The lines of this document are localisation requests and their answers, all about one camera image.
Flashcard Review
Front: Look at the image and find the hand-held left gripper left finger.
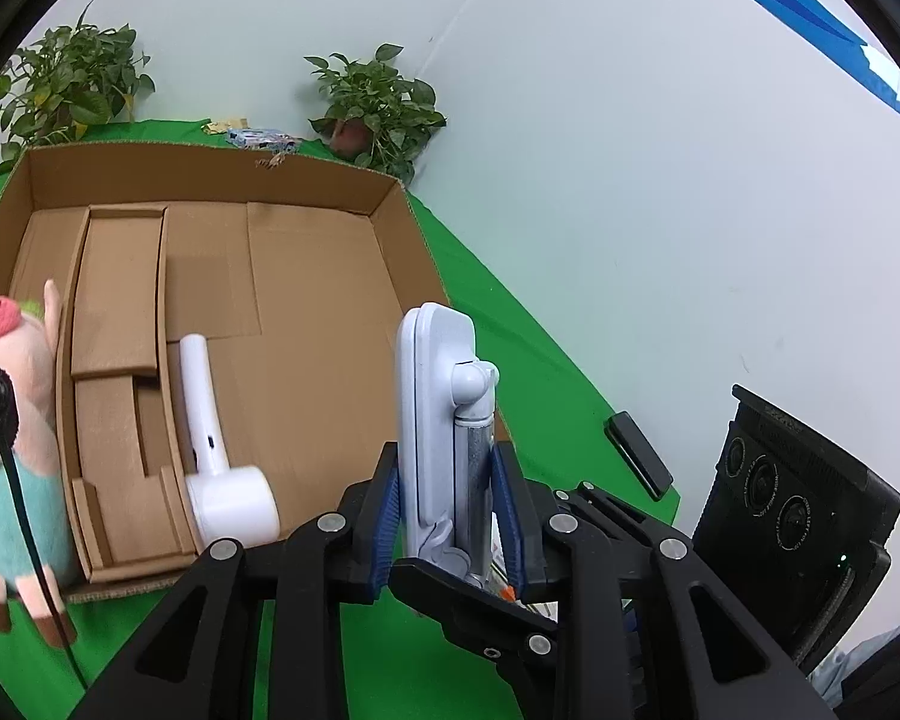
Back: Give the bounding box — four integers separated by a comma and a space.
67, 444, 404, 720

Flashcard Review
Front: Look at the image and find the person's clothing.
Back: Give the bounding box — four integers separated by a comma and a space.
806, 615, 900, 720

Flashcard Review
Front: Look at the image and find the large cardboard box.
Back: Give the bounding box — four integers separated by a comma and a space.
0, 142, 512, 605

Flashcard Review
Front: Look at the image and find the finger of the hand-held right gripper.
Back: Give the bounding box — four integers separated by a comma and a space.
553, 480, 650, 541
388, 559, 561, 720

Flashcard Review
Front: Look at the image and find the potted plant in brown pot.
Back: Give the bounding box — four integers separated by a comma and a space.
304, 45, 448, 188

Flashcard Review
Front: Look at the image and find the green tablecloth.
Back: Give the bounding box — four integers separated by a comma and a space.
0, 118, 683, 720

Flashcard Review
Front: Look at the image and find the blue patterned packet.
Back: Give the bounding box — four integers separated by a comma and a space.
227, 127, 302, 155

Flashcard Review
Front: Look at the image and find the pink pig plush toy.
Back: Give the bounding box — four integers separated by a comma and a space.
0, 281, 77, 638

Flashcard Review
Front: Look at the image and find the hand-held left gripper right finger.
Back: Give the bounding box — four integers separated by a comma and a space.
491, 441, 833, 720

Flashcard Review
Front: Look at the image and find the bushy potted green plant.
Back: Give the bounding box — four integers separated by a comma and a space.
0, 6, 156, 166

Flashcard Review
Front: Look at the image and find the blue wall banner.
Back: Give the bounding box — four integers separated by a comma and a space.
517, 0, 900, 128

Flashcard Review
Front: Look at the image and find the black phone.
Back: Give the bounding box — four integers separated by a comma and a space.
604, 411, 674, 502

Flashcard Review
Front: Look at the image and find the white folding phone stand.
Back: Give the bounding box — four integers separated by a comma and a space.
394, 304, 501, 586

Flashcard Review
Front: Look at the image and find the narrow long cardboard box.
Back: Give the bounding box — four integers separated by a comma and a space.
56, 202, 200, 582

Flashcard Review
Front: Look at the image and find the white handheld device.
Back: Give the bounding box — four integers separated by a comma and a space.
178, 334, 282, 548

